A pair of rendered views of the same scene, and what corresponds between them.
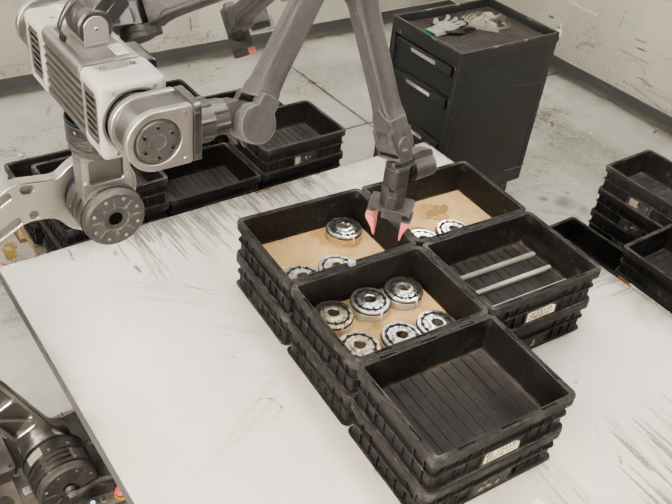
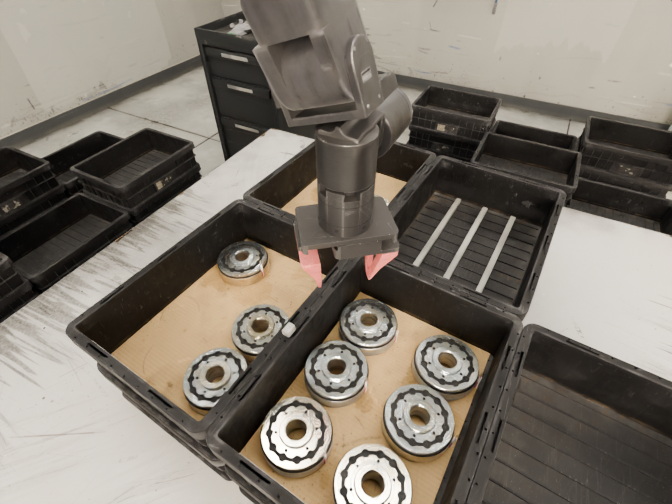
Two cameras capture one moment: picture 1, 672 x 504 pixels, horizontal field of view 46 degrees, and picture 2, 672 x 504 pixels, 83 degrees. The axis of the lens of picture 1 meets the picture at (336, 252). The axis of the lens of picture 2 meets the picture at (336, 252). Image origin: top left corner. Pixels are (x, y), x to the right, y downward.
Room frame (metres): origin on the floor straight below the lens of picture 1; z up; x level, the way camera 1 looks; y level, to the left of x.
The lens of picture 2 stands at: (1.27, 0.01, 1.42)
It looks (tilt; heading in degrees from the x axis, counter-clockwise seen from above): 45 degrees down; 338
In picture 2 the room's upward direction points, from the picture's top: straight up
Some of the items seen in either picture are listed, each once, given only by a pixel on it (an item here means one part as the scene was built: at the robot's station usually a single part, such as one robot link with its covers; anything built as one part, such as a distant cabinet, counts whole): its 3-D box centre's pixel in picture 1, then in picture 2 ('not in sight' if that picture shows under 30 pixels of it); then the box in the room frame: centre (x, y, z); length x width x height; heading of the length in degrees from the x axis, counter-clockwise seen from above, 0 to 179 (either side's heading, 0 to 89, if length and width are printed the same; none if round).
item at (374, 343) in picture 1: (359, 346); (372, 485); (1.38, -0.08, 0.86); 0.10 x 0.10 x 0.01
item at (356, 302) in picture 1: (370, 300); (336, 368); (1.55, -0.10, 0.86); 0.10 x 0.10 x 0.01
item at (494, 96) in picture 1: (457, 113); (277, 105); (3.47, -0.50, 0.45); 0.60 x 0.45 x 0.90; 130
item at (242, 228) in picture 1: (326, 234); (225, 289); (1.73, 0.03, 0.92); 0.40 x 0.30 x 0.02; 126
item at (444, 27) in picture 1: (445, 25); (242, 26); (3.45, -0.36, 0.88); 0.25 x 0.19 x 0.03; 130
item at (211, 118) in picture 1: (203, 119); not in sight; (1.32, 0.28, 1.45); 0.09 x 0.08 x 0.12; 40
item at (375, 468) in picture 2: (359, 345); (372, 484); (1.38, -0.08, 0.86); 0.05 x 0.05 x 0.01
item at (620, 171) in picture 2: not in sight; (610, 180); (2.21, -1.81, 0.37); 0.40 x 0.30 x 0.45; 40
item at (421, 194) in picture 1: (440, 215); (345, 195); (1.96, -0.29, 0.87); 0.40 x 0.30 x 0.11; 126
